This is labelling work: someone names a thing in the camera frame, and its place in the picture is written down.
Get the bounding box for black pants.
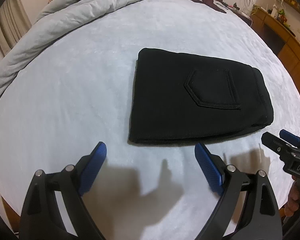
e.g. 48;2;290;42
129;48;274;144

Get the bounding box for right hand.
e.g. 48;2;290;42
284;176;300;217

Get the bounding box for white bed sheet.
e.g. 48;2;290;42
0;0;300;239

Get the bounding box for wooden desk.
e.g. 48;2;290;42
251;7;300;93

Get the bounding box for beige curtain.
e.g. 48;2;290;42
0;0;32;56

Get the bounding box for grey quilt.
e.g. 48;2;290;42
0;0;142;97

